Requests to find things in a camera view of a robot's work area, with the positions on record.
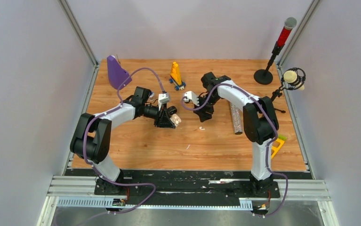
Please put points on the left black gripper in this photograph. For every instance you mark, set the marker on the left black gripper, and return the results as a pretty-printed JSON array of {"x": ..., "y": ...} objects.
[{"x": 163, "y": 119}]

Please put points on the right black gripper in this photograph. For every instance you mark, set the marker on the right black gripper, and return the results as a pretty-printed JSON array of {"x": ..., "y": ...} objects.
[{"x": 204, "y": 114}]

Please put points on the white earbud charging case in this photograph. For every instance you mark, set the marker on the white earbud charging case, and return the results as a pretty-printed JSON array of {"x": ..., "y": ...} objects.
[{"x": 176, "y": 119}]

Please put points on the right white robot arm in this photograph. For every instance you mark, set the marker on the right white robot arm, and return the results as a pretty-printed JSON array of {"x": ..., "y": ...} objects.
[{"x": 259, "y": 122}]

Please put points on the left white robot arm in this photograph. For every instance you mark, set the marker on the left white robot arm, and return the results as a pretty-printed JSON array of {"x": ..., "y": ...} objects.
[{"x": 92, "y": 136}]

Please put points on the glitter silver microphone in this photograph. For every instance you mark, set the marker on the glitter silver microphone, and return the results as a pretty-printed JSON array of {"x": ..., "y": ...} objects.
[{"x": 236, "y": 120}]

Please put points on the yellow blue toy car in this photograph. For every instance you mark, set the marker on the yellow blue toy car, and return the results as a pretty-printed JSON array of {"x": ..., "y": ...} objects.
[{"x": 175, "y": 77}]

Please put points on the purple plastic wedge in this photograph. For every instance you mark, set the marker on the purple plastic wedge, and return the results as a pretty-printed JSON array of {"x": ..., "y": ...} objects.
[{"x": 117, "y": 76}]

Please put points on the red microphone on stand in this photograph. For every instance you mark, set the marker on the red microphone on stand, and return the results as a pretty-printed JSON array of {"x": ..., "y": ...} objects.
[{"x": 264, "y": 76}]

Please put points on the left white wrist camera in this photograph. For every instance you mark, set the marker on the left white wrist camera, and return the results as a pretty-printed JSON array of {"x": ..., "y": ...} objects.
[{"x": 163, "y": 98}]

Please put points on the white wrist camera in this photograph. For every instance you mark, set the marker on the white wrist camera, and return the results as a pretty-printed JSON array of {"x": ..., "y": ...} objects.
[
  {"x": 190, "y": 96},
  {"x": 163, "y": 98}
]

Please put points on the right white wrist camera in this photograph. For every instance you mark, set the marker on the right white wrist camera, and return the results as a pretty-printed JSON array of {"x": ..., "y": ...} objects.
[{"x": 190, "y": 96}]

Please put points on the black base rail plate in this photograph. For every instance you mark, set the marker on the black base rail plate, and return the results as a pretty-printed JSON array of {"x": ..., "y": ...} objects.
[{"x": 184, "y": 188}]

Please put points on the yellow plastic handle tool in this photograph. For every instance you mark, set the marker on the yellow plastic handle tool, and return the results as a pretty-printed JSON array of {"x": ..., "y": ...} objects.
[{"x": 278, "y": 144}]

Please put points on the beige microphone shock mount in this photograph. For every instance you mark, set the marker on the beige microphone shock mount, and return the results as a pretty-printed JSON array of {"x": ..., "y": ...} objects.
[{"x": 292, "y": 79}]

